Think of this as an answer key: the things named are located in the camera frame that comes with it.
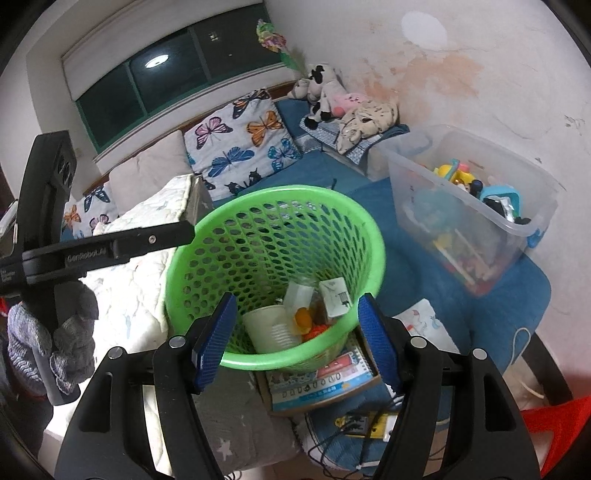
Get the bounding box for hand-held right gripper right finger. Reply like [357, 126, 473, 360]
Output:
[358, 293, 541, 480]

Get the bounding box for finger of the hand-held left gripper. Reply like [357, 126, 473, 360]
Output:
[113, 220, 197, 265]

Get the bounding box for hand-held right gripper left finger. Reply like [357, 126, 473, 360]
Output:
[54, 292, 238, 480]

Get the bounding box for green plastic basket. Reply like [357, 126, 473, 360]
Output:
[165, 185, 386, 374]

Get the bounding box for person's left hand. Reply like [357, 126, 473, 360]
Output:
[7, 282, 100, 398]

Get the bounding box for cream quilt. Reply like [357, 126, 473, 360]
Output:
[44, 175, 204, 480]

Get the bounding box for white printed cloth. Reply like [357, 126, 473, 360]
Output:
[392, 299, 451, 352]

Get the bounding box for small butterfly print pillow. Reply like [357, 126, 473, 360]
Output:
[60, 182, 121, 241]

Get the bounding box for white paper cup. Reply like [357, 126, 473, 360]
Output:
[243, 305, 304, 356]

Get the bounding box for white small box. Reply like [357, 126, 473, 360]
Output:
[318, 277, 352, 319]

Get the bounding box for beige pillow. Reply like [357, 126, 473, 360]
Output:
[108, 130, 195, 217]

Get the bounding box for colourful children's book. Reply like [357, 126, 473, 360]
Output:
[256, 332, 384, 416]

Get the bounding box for yellow packet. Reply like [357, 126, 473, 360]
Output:
[335, 413, 398, 441]

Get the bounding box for grey star print cloth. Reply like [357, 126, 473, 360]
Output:
[191, 364, 301, 476]

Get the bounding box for white carton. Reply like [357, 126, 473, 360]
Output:
[283, 282, 315, 317]

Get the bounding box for large butterfly print pillow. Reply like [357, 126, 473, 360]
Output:
[184, 88, 303, 197]

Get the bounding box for blue mat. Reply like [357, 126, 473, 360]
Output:
[203, 99, 552, 476]

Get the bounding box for clear plastic storage box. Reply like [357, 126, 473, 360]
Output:
[379, 124, 560, 296]

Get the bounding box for green framed window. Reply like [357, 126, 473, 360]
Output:
[62, 2, 289, 155]

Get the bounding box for pile of toys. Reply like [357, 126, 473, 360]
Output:
[406, 159, 532, 287]

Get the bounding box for blue checked cloth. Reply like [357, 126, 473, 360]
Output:
[299, 115, 384, 164]

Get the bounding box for red plastic stool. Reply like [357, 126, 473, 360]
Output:
[519, 396, 591, 478]

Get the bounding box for spotted cream plush toy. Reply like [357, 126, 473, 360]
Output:
[335, 99, 400, 155]

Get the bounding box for black and white plush toy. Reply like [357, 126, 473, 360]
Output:
[286, 64, 352, 130]

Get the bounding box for colourful pinwheel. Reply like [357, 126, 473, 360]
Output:
[256, 19, 305, 75]

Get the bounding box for pink plush toy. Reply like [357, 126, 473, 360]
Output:
[335, 92, 370, 114]

